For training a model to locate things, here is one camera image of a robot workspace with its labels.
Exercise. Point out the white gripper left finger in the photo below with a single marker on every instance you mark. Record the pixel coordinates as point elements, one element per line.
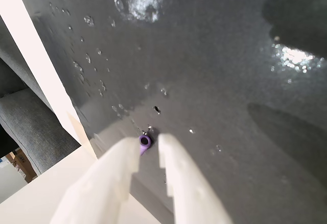
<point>102,183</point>

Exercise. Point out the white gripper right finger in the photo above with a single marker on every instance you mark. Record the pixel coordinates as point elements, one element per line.
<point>186,183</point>

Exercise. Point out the purple rubber pen grip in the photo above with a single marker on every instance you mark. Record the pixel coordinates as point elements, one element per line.
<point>143,148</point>

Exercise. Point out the brown cardboard box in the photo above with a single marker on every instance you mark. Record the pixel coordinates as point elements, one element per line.
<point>24,166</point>

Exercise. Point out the grey fabric sofa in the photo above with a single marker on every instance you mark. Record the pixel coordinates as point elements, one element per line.
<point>28,119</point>

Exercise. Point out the black table mat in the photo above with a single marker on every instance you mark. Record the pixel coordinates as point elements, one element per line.
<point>204,81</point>

